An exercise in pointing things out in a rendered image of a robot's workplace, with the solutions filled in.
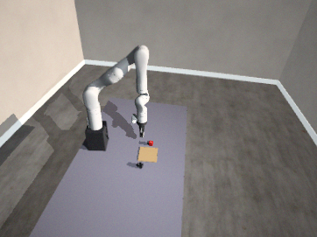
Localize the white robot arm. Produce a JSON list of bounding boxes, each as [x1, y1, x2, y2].
[[83, 45, 149, 130]]

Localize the black die with white pips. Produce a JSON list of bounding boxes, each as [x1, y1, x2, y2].
[[137, 162, 144, 169]]

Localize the tan flat mat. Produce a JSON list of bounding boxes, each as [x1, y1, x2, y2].
[[138, 147, 158, 163]]

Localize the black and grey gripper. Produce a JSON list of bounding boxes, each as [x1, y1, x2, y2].
[[137, 121, 147, 137]]

